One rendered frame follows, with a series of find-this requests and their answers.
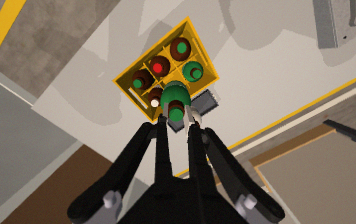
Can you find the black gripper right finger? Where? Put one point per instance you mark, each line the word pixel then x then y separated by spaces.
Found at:
pixel 250 200

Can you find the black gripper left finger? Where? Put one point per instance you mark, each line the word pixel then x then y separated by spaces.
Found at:
pixel 101 203

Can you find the cream-white bottle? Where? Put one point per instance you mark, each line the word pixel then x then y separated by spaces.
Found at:
pixel 196 115

